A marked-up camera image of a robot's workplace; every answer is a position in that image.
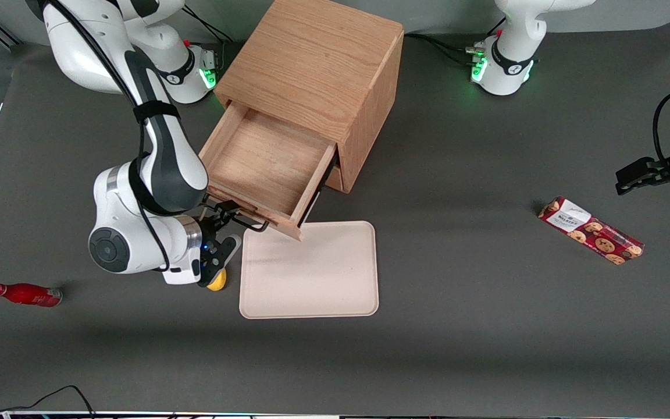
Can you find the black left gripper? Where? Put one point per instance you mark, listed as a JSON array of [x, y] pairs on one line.
[[662, 172]]

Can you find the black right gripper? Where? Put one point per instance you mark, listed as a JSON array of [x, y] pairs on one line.
[[207, 229]]

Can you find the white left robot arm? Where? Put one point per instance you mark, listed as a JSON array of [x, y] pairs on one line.
[[509, 58]]

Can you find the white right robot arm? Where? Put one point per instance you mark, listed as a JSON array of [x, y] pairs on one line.
[[154, 151]]

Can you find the oak wooden drawer cabinet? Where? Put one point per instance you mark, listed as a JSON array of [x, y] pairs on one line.
[[323, 64]]

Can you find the yellow lemon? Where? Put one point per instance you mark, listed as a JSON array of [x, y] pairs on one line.
[[218, 285]]

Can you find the red cookie box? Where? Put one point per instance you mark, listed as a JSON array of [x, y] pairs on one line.
[[591, 230]]

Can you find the beige rectangular plastic tray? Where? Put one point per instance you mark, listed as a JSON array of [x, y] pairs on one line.
[[312, 273]]

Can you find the red soda bottle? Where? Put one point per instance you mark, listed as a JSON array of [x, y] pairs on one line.
[[24, 294]]

